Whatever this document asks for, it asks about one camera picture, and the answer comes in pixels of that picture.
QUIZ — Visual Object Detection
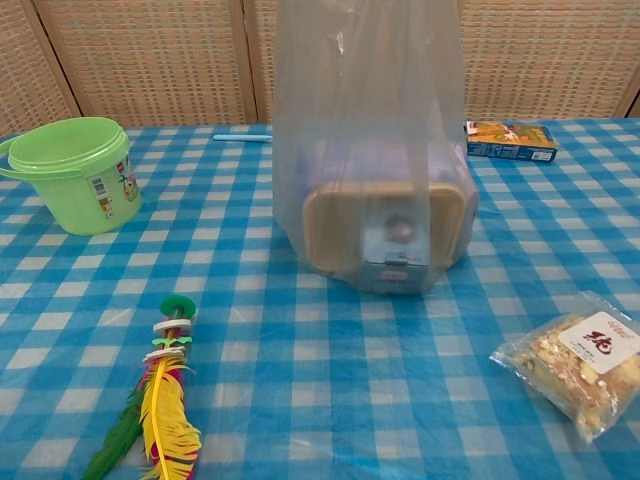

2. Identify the blue checkered tablecloth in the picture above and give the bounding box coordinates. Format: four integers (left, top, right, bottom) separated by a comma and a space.
0, 117, 640, 480

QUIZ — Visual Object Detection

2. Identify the translucent plastic bag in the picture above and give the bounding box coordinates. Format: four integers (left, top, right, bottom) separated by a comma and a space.
269, 0, 480, 296

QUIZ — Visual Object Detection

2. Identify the green plastic bucket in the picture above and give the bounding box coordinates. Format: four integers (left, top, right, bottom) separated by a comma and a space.
0, 116, 144, 237

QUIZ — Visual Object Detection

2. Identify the clear snack packet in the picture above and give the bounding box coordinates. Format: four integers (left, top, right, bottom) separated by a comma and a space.
489, 291, 640, 444

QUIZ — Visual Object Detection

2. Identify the beige lidded lunch box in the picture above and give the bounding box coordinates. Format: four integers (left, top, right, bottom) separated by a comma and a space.
301, 180, 476, 295

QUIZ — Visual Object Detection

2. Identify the blue and orange carton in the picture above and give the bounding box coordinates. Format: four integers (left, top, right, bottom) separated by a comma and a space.
465, 120, 559, 163

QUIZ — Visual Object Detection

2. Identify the colourful feather shuttlecock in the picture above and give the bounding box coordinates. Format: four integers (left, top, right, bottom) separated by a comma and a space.
79, 294, 203, 480

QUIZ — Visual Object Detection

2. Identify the woven bamboo folding screen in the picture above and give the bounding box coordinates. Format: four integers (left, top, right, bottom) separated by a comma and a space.
0, 0, 640, 137

